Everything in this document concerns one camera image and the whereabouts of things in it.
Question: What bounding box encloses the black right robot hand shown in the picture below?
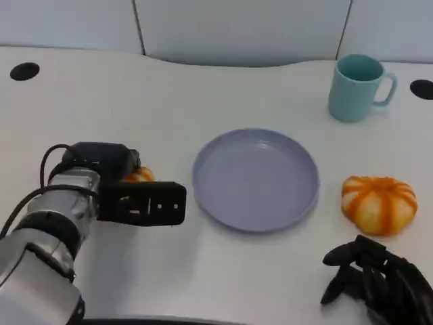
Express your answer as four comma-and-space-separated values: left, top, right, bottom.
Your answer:
320, 234, 433, 325

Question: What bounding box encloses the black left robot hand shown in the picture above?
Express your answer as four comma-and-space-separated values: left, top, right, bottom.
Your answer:
62, 142, 142, 184

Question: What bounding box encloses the orange and white bread roll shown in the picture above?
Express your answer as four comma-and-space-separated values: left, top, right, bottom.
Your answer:
123, 165, 156, 183
340, 175, 418, 236

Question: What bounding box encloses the grey desk partition panel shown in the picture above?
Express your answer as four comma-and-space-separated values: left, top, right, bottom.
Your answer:
336, 0, 433, 64
133, 0, 352, 68
0, 0, 146, 55

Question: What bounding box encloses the lilac plate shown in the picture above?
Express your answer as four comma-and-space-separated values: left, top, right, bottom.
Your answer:
191, 127, 321, 233

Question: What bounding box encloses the pale green mug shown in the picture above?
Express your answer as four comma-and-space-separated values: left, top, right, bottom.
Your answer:
327, 53, 398, 123

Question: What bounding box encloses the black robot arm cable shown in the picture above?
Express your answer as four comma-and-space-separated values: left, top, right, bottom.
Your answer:
0, 144, 99, 238

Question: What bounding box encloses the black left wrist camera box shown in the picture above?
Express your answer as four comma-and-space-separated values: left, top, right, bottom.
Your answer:
96, 181, 187, 227

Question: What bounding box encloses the black table cable grommet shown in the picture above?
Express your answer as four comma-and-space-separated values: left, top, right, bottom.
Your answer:
9, 62, 41, 81
409, 79, 433, 101

